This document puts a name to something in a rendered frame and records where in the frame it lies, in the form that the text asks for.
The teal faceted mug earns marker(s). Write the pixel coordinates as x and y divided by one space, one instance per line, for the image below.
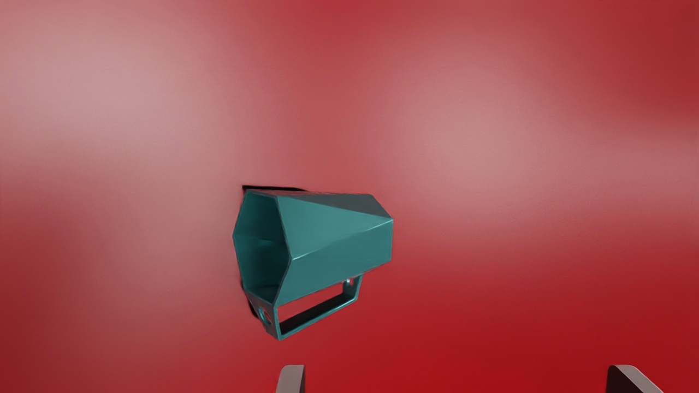
333 240

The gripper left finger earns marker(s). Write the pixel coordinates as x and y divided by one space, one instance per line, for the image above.
291 380

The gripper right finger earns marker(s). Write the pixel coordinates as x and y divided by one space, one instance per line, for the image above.
631 381

